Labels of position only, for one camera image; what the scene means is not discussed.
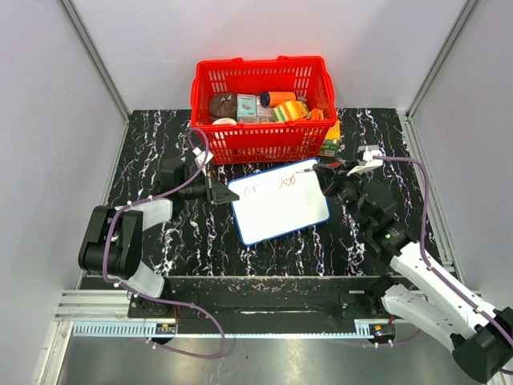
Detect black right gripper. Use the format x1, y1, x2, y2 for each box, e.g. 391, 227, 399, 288
313, 160, 369, 230

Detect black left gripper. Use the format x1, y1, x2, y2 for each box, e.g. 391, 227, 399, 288
179, 170, 239, 205

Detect blue framed whiteboard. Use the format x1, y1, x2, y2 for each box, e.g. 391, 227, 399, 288
228, 158, 330, 246

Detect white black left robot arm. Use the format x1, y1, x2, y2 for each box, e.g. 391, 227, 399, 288
78, 160, 240, 318

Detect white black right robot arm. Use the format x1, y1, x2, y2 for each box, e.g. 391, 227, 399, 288
313, 158, 512, 384

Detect green yellow scrubber box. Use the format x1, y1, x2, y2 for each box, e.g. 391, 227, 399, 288
318, 120, 341, 157

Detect orange snack packet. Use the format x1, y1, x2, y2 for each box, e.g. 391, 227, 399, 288
305, 108, 324, 120

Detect white round lid container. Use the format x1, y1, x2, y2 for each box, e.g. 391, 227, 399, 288
212, 118, 237, 125

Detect yellow green sponge pack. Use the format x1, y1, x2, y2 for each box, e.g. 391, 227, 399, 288
273, 100, 309, 123

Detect brown round bread pack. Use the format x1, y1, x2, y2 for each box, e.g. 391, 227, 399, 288
208, 92, 237, 120

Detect red plastic shopping basket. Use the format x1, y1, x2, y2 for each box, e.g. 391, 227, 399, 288
190, 56, 337, 164

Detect pink white small box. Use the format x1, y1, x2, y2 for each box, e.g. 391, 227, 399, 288
256, 106, 275, 124

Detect teal snack box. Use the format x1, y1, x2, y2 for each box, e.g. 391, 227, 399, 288
236, 94, 258, 124

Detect orange bottle blue cap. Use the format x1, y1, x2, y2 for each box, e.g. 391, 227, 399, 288
260, 91, 297, 107

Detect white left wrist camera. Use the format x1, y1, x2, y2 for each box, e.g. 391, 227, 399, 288
192, 148, 213, 168

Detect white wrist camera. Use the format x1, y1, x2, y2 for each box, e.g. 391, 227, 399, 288
346, 145, 383, 176
192, 148, 213, 168

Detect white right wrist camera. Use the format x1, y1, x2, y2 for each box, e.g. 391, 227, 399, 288
346, 145, 383, 176

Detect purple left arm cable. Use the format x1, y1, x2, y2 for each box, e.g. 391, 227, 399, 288
102, 126, 228, 360

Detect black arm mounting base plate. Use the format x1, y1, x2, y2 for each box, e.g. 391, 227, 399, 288
127, 276, 414, 334

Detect white slotted cable duct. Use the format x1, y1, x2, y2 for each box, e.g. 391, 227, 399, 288
72, 320, 374, 340

